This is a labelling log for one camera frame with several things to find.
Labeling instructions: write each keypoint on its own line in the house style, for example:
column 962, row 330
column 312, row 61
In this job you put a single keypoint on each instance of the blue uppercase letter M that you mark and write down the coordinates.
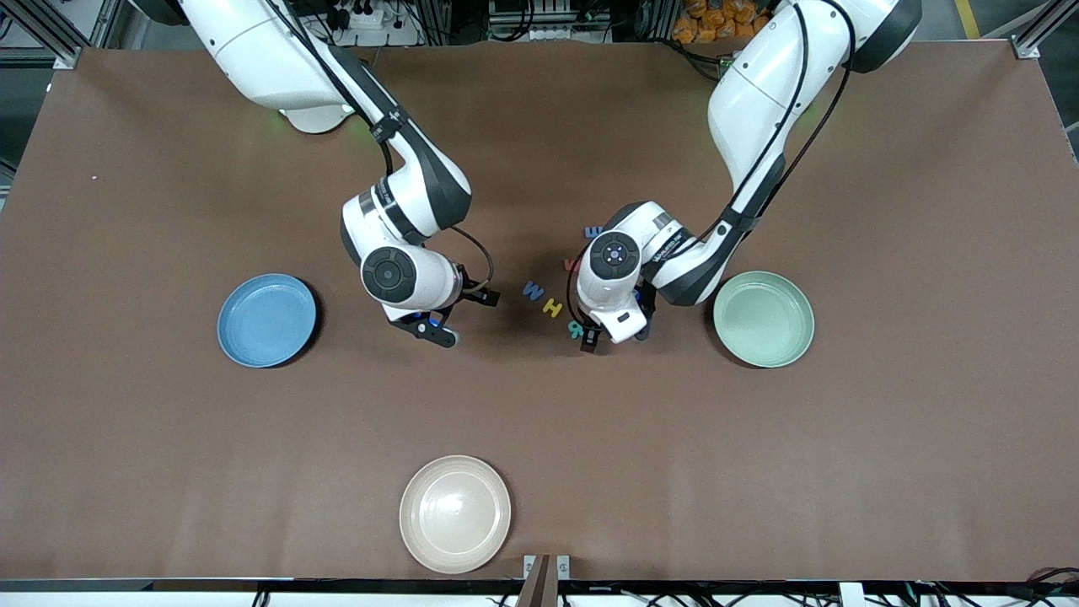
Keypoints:
column 533, row 292

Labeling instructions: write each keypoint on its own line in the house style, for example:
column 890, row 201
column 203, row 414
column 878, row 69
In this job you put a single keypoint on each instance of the teal uppercase letter R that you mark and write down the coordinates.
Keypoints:
column 574, row 326

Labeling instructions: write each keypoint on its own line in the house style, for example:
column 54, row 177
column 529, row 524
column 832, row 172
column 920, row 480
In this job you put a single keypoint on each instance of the aluminium frame post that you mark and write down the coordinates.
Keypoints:
column 1030, row 46
column 72, row 55

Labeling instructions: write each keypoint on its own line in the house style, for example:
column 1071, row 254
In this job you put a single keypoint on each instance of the orange snack bag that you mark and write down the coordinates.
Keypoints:
column 704, row 25

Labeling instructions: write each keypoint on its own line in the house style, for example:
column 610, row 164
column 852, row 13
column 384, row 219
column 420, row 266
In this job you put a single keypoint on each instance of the green plate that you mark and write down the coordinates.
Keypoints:
column 763, row 319

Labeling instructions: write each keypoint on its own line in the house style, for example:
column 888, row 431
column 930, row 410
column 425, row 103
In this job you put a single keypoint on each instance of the blue plate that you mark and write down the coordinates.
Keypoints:
column 265, row 320

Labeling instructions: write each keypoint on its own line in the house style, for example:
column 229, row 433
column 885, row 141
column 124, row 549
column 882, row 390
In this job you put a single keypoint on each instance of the yellow uppercase letter H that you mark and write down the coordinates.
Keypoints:
column 553, row 308

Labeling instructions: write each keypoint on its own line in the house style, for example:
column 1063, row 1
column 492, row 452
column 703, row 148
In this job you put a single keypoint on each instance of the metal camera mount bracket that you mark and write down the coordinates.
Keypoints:
column 546, row 582

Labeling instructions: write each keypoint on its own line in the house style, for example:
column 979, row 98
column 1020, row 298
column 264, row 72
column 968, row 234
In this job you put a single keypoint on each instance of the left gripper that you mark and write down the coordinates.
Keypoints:
column 646, row 314

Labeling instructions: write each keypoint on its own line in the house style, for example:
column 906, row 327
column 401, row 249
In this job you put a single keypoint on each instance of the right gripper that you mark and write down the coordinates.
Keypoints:
column 472, row 292

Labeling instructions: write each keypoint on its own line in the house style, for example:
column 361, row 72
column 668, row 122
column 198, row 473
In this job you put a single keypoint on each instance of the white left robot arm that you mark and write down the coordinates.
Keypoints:
column 759, row 84

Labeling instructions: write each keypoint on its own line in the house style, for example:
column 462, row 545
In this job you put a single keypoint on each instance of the white power strip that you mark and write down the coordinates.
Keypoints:
column 388, row 35

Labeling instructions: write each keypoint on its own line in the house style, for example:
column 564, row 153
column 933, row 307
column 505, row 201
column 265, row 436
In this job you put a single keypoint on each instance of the beige plate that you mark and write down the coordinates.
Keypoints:
column 455, row 514

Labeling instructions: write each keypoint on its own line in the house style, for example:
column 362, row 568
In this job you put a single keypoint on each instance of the grey metal equipment rack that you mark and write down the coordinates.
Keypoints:
column 548, row 21

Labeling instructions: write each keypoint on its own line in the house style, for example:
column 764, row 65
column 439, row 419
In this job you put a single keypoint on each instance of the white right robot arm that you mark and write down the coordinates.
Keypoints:
column 253, row 51

